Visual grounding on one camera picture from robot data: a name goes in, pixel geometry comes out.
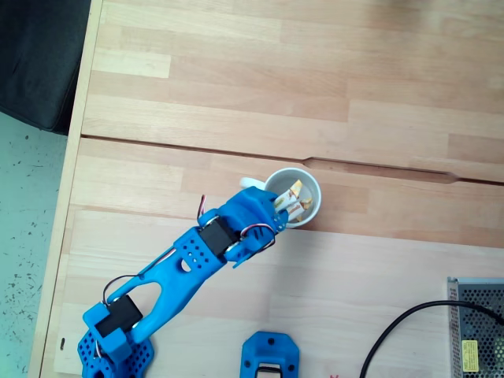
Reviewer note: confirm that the white ceramic mug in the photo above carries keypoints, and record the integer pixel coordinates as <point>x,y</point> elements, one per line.
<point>249,182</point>

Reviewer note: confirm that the perforated metal power supply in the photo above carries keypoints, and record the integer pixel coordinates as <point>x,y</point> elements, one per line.
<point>488,354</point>

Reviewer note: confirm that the light wooden board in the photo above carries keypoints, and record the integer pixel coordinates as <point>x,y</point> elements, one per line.
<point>315,283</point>

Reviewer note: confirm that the white yellow sweet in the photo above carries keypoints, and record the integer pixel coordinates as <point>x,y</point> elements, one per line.
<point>299,208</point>
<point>293,191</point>

